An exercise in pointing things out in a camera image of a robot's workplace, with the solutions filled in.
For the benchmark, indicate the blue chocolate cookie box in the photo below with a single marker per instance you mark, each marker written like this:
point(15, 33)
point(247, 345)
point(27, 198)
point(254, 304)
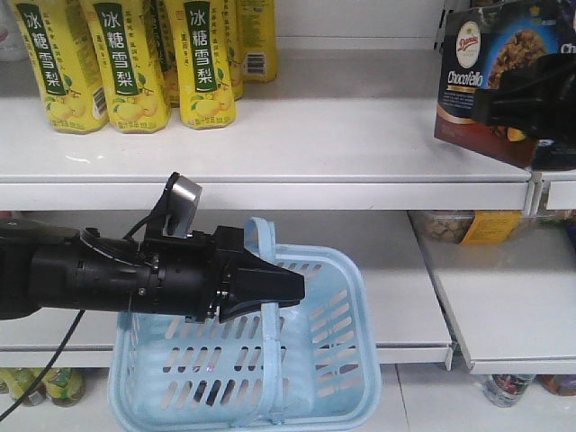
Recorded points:
point(480, 44)

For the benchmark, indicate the rear yellow pear bottle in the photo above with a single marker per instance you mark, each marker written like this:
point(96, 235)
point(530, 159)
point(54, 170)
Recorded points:
point(257, 40)

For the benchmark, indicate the yellow labelled snack tub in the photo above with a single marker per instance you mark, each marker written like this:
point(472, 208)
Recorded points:
point(469, 227)

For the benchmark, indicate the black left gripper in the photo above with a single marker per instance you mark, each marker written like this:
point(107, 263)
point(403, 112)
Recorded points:
point(206, 275)

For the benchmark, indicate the yellow pear drink bottle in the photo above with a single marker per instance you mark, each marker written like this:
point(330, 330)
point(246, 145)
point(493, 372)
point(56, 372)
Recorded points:
point(64, 63)

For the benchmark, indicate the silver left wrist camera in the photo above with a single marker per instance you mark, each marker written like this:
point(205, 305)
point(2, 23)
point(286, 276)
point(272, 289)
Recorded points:
point(173, 214)

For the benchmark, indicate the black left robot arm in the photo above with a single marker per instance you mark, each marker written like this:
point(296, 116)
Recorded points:
point(45, 266)

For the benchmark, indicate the light blue plastic basket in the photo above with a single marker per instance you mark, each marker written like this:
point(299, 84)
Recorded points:
point(311, 367)

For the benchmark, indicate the white store shelving unit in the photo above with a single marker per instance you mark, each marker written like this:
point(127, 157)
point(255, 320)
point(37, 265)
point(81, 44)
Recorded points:
point(337, 151)

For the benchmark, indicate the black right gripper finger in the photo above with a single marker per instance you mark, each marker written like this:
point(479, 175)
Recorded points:
point(543, 71)
point(544, 114)

